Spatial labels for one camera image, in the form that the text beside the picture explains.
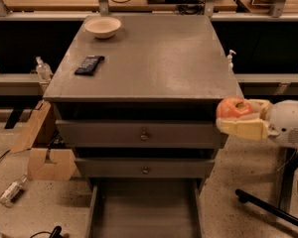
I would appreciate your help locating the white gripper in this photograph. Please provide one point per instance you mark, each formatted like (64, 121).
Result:
(289, 123)

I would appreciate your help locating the red apple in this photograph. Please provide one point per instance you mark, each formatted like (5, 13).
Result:
(233, 107)

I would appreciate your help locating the grey drawer cabinet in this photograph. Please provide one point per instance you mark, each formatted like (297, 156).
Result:
(156, 68)

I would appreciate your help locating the grey open bottom drawer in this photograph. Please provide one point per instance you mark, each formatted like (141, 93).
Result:
(145, 208)

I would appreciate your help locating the grey middle drawer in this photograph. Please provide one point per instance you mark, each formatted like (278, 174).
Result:
(144, 168)

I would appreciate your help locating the grey top drawer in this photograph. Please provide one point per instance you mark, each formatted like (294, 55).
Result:
(139, 134)

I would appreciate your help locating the black chair base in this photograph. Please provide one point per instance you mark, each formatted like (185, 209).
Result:
(285, 192)

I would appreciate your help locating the white pump bottle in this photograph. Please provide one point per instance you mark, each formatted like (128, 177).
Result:
(231, 54)

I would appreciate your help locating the dark snack packet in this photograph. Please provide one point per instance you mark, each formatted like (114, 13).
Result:
(89, 65)

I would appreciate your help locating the white bowl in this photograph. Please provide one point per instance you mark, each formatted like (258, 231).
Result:
(103, 27)

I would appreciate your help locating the clear bottle on shelf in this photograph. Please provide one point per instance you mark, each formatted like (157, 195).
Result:
(43, 70)

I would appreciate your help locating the brown cardboard box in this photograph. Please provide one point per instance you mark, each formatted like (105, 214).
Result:
(44, 162)

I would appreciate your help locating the plastic bottle on floor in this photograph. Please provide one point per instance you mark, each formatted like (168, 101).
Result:
(10, 193)

